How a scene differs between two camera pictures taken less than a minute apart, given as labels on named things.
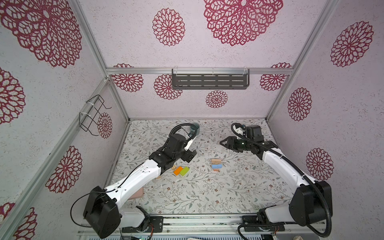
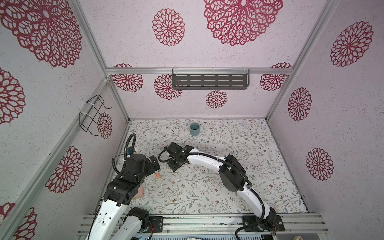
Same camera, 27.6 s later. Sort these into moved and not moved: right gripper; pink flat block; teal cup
Moved: right gripper
Not moved: teal cup; pink flat block
